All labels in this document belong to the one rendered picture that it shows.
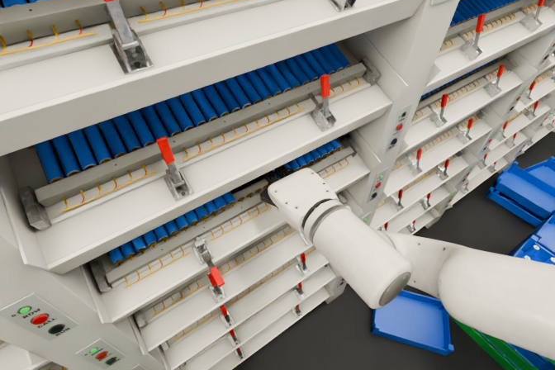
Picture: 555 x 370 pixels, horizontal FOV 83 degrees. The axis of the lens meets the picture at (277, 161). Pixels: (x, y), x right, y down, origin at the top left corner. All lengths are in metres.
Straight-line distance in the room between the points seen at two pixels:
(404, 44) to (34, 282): 0.63
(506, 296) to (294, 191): 0.33
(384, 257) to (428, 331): 1.19
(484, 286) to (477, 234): 1.59
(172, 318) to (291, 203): 0.41
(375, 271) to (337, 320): 1.10
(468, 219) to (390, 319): 0.76
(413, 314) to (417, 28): 1.30
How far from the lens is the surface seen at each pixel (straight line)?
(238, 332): 1.19
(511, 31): 1.05
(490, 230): 2.05
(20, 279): 0.48
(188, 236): 0.62
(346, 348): 1.52
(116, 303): 0.64
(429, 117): 0.97
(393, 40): 0.62
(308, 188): 0.56
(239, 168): 0.48
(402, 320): 1.62
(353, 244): 0.47
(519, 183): 2.26
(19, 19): 0.37
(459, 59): 0.85
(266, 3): 0.42
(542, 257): 1.50
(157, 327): 0.82
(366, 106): 0.62
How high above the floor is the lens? 1.46
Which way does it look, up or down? 47 degrees down
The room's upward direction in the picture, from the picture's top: straight up
